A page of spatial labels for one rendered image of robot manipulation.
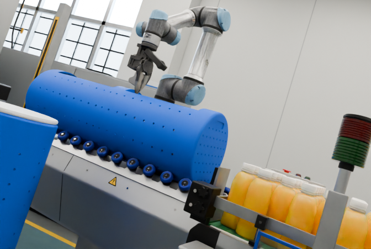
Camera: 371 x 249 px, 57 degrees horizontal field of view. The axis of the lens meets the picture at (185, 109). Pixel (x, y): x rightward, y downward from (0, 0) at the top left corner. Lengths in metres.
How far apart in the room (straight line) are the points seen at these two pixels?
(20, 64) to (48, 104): 2.43
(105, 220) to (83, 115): 0.41
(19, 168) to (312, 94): 3.48
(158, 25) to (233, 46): 2.92
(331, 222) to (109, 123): 0.85
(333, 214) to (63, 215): 1.05
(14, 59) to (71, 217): 2.80
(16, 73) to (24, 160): 2.95
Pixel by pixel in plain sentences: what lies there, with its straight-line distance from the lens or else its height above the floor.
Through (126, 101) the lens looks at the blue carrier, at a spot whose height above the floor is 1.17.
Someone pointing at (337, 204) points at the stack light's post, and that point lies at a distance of 0.76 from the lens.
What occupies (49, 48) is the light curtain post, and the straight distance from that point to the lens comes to 2.38.
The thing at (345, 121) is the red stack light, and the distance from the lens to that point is 0.77.
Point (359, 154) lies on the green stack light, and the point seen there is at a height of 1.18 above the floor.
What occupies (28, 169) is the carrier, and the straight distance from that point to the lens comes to 1.08.
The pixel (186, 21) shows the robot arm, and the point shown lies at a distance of 1.82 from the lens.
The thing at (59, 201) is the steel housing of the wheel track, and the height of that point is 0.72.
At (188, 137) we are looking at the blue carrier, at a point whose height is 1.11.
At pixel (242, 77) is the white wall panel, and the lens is 4.19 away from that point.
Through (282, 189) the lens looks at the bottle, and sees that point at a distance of 1.01.
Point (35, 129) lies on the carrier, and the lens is 1.04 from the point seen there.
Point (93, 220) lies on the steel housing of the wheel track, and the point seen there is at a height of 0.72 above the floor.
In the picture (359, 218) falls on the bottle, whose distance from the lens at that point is 0.96.
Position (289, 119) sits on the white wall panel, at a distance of 4.05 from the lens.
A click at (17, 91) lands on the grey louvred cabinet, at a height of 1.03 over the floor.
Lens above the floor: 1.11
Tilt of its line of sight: 4 degrees up
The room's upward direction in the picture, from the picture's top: 18 degrees clockwise
